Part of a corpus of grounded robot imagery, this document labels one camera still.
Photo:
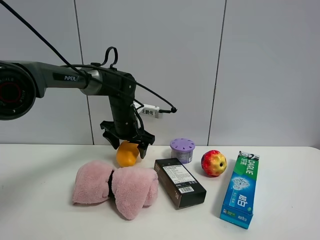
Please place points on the orange mango toy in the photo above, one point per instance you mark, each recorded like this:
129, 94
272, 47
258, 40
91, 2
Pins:
127, 154

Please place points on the red yellow strawberry toy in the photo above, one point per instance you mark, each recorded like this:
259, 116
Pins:
214, 163

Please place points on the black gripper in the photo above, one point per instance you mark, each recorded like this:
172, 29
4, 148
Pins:
126, 126

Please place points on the green blue toothpaste box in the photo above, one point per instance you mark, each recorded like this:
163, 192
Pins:
238, 204

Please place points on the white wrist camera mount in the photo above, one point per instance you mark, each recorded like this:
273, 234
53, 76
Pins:
148, 110

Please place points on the purple lidded air freshener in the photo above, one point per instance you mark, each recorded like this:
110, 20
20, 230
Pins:
182, 149

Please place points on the black rectangular box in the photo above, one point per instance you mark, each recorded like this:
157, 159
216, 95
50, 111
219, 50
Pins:
180, 185

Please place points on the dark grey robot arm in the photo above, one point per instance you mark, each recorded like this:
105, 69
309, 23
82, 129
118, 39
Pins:
21, 82

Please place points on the pink fluffy towel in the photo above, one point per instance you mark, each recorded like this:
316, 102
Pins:
132, 188

